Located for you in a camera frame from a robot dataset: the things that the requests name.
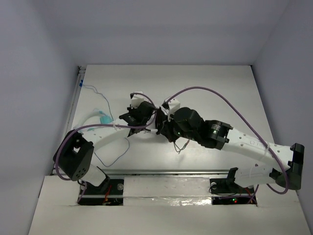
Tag teal cat-ear headphones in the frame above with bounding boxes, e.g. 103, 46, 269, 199
72, 108, 113, 129

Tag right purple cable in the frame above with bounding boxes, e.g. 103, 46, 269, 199
163, 86, 289, 205

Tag purple cable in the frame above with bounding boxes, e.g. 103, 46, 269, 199
163, 86, 289, 205
54, 92, 157, 204

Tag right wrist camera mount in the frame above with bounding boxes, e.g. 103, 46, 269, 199
162, 98, 180, 116

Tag blue headphone cable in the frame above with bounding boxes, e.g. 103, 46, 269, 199
83, 84, 130, 167

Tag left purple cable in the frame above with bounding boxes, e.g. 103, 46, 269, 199
54, 92, 157, 204

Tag aluminium rail frame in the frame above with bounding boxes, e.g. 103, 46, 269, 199
50, 65, 269, 177

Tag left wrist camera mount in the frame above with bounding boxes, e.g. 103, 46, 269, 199
130, 91, 144, 108

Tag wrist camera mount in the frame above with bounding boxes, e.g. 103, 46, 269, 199
130, 91, 144, 108
162, 98, 180, 116

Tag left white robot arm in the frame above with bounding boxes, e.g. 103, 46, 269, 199
53, 101, 156, 193

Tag black headphone cable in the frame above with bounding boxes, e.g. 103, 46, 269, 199
173, 139, 191, 154

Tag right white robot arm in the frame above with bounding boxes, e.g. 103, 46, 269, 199
155, 107, 304, 193

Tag black white headphones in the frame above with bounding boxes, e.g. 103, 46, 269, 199
144, 107, 168, 135

